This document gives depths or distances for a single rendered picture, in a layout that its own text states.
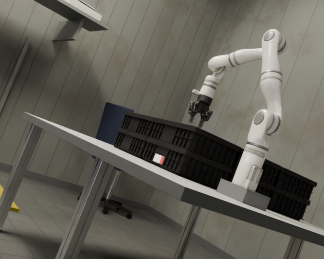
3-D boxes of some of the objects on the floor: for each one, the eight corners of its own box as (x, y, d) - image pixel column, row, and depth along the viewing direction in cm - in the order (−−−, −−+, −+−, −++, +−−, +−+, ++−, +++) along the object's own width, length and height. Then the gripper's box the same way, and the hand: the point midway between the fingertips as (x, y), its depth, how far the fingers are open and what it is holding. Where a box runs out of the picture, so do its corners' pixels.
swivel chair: (118, 207, 471) (152, 121, 478) (138, 224, 417) (176, 127, 424) (68, 191, 442) (105, 100, 449) (82, 207, 388) (124, 104, 395)
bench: (367, 403, 193) (414, 267, 197) (86, 443, 101) (185, 186, 106) (176, 261, 323) (207, 181, 328) (-23, 222, 232) (23, 111, 236)
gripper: (199, 90, 193) (187, 121, 192) (221, 102, 201) (210, 131, 200) (191, 89, 200) (179, 119, 198) (212, 100, 207) (201, 129, 206)
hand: (195, 123), depth 199 cm, fingers open, 5 cm apart
